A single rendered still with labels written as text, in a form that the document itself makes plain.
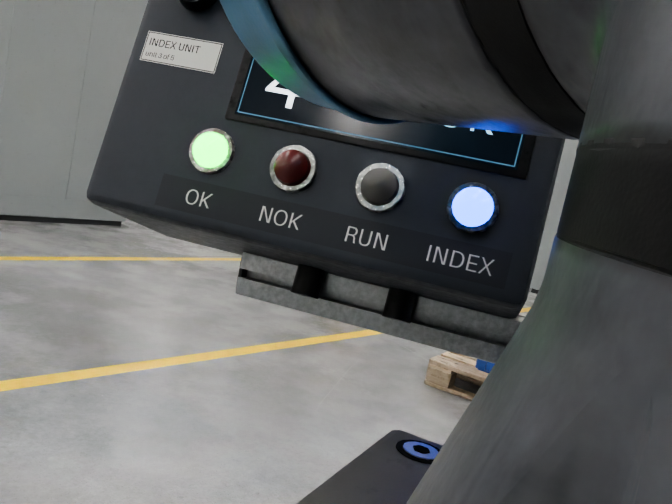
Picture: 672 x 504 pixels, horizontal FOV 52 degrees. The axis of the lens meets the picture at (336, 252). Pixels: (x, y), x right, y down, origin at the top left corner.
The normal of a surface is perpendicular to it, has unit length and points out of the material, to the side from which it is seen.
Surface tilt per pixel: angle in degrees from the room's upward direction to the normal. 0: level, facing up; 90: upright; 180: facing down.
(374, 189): 79
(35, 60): 90
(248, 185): 75
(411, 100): 160
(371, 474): 0
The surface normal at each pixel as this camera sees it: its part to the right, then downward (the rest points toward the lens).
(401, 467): 0.20, -0.97
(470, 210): -0.24, -0.10
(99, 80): 0.77, 0.25
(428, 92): -0.45, 0.89
